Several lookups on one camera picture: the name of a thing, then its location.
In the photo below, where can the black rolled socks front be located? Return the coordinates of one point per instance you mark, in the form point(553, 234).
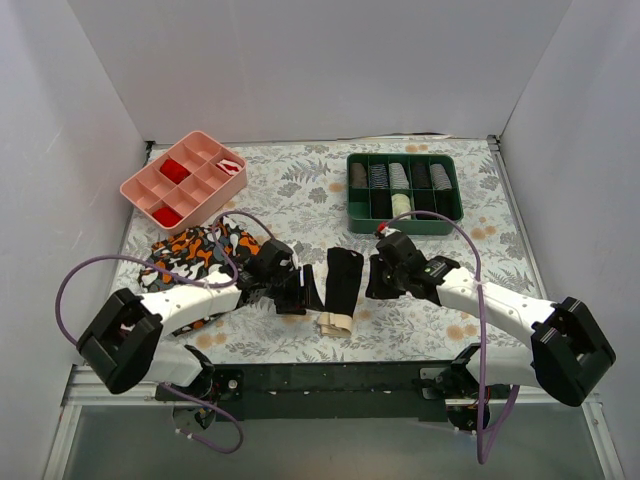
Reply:
point(381, 204)

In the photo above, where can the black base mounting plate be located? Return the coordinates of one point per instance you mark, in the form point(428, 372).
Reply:
point(431, 391)

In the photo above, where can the red white rolled garment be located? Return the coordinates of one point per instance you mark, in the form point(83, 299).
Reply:
point(228, 166)

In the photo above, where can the grey white rolled socks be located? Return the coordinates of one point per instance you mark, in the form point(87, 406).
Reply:
point(398, 178)

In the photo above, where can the grey brown rolled socks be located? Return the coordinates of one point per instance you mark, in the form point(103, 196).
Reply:
point(358, 175)

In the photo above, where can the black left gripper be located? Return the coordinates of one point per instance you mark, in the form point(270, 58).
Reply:
point(291, 292)

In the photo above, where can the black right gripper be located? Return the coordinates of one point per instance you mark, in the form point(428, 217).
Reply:
point(388, 279)

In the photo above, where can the cream rolled socks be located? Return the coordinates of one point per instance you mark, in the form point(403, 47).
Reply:
point(401, 206)

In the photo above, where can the red rolled garment front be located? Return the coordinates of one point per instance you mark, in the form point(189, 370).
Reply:
point(166, 217)

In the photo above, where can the floral fern table mat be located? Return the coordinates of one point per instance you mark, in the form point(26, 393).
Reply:
point(298, 192)

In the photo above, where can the blue striped rolled socks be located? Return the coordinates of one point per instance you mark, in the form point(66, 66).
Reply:
point(378, 176)

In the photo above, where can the green compartment tray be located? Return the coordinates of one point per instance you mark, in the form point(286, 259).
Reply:
point(433, 211)

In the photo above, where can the aluminium frame rail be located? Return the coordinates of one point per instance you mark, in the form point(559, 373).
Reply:
point(137, 435)

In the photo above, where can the pink compartment tray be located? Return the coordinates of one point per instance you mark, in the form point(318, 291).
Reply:
point(187, 184)

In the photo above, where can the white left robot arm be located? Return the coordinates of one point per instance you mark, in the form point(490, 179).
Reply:
point(126, 343)

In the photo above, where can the black rolled socks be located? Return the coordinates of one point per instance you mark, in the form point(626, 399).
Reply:
point(420, 176)
point(381, 204)

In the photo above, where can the red rolled garment back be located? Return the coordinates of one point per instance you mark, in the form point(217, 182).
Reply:
point(174, 171)

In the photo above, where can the black rolled socks back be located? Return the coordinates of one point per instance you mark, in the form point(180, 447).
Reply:
point(420, 176)

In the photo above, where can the orange camouflage patterned garment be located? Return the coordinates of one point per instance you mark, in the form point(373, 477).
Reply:
point(193, 254)

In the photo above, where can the black underwear beige waistband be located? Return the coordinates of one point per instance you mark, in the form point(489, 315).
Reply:
point(342, 288)

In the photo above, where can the white patterned rolled socks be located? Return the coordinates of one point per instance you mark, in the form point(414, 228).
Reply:
point(440, 178)

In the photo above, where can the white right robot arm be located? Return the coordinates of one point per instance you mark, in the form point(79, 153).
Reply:
point(562, 350)

